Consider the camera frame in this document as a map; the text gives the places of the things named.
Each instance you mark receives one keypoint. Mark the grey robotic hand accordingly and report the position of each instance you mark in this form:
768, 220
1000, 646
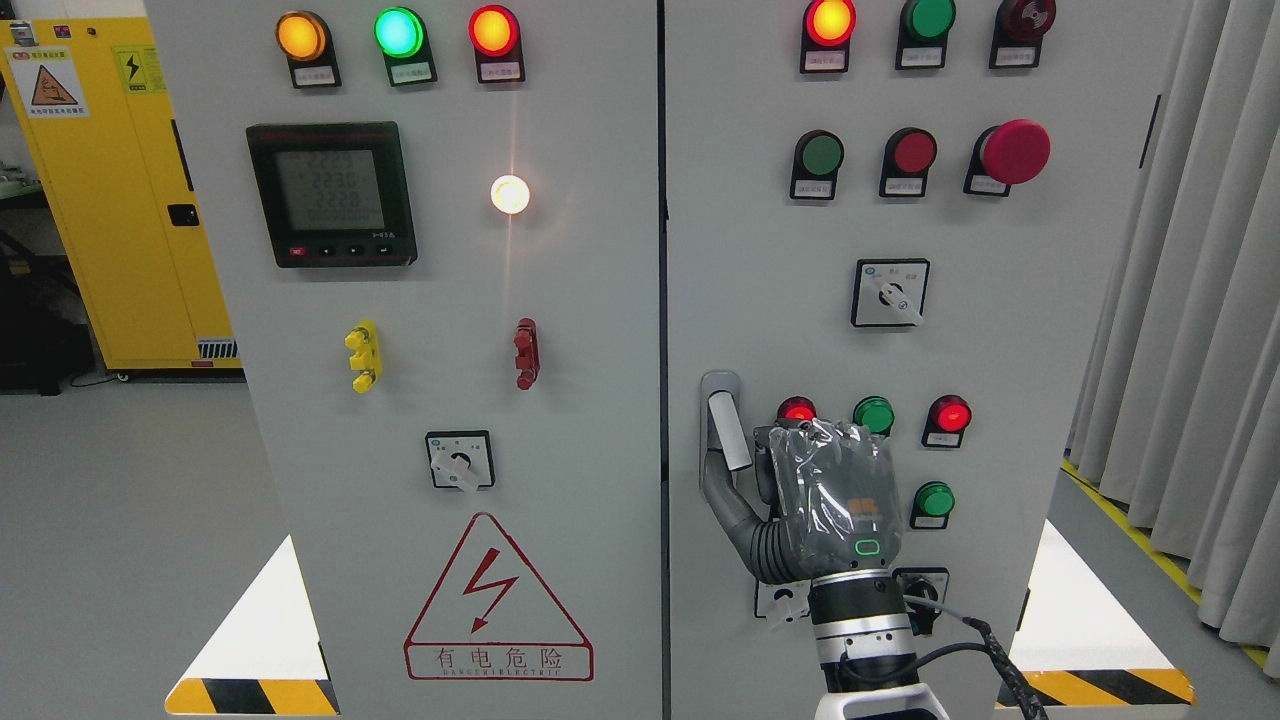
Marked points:
837, 496

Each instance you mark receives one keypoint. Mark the silver door swing handle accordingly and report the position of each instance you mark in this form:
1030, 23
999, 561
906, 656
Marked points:
720, 424

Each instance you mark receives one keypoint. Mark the right grey cabinet door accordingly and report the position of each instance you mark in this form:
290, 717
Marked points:
891, 225

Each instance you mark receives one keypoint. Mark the grey cabinet door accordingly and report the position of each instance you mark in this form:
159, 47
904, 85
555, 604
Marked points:
576, 457
891, 225

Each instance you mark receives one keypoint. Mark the left grey cabinet door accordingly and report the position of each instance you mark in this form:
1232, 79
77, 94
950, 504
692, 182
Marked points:
576, 457

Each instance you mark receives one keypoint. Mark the green light middle centre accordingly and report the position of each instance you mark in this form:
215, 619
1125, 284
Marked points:
874, 413

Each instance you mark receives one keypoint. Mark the red lit light middle left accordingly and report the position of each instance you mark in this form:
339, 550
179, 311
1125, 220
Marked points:
796, 408

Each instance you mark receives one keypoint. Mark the red lit light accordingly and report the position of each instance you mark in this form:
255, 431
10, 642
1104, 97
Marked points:
796, 408
825, 42
946, 422

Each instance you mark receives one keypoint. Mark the green push button lower right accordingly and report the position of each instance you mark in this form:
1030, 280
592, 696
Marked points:
932, 506

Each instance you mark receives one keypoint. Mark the red lit light middle right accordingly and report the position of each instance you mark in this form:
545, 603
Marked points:
946, 422

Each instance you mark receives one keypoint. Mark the green push button upper row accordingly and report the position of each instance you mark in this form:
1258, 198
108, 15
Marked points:
817, 157

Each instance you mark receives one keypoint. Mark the red push button upper row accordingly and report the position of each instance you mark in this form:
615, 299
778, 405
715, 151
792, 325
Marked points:
908, 155

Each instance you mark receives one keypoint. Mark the grey curtain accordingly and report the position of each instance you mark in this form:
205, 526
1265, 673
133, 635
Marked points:
1179, 413

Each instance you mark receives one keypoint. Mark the red triangle electric warning sign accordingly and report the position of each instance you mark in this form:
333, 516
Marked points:
491, 617

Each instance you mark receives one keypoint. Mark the red emergency stop mushroom button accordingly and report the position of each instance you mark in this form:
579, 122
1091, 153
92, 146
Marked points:
1013, 153

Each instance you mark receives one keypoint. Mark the white lit indicator light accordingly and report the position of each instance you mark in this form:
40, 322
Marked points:
510, 194

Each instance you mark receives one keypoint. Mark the red lit light top right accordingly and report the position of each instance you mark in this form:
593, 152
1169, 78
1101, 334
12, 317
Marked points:
825, 42

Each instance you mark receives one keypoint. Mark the green unlit light top right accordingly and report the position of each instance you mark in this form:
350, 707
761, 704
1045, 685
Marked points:
923, 34

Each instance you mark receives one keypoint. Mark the dark red buzzer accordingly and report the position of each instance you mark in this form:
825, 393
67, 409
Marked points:
1017, 37

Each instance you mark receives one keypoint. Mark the red indicator light top left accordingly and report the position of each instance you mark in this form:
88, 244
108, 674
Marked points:
495, 34

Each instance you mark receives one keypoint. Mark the black digital power meter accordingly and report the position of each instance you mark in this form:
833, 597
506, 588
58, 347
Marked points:
334, 194

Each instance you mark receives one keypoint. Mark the green indicator light top left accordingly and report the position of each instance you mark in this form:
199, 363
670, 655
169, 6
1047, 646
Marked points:
404, 43

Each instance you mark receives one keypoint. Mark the yellow indicator light top left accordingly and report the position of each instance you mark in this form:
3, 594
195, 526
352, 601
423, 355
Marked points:
305, 40

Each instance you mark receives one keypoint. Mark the yellow safety cabinet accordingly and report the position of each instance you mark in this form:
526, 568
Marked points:
91, 98

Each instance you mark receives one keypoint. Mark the lower white rotary selector switch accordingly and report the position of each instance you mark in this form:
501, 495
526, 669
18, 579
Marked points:
782, 605

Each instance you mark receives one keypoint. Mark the black key selector switch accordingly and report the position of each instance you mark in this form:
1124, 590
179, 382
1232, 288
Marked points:
927, 583

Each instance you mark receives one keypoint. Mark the upper right rotary selector switch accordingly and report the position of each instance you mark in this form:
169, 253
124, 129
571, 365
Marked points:
889, 292

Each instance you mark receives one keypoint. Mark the left door rotary selector switch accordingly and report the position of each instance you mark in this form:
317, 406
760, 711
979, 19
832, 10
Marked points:
460, 459

